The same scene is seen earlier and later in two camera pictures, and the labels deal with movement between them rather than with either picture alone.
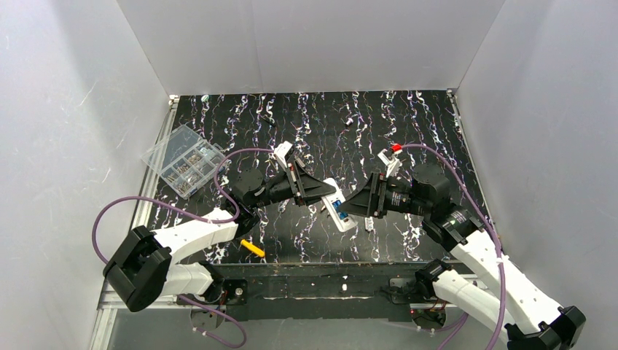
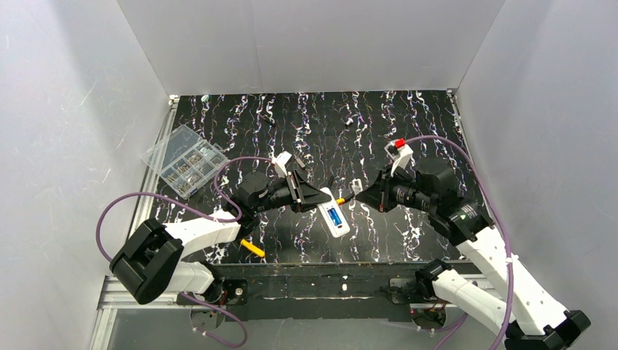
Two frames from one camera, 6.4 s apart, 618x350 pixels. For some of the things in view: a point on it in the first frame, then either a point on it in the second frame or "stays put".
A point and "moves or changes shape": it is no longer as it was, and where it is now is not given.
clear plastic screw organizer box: [186, 162] stays put
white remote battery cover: [369, 223] → [356, 185]
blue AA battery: [342, 214] moves or changes shape
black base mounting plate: [318, 292] stays put
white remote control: [343, 225] moves or changes shape
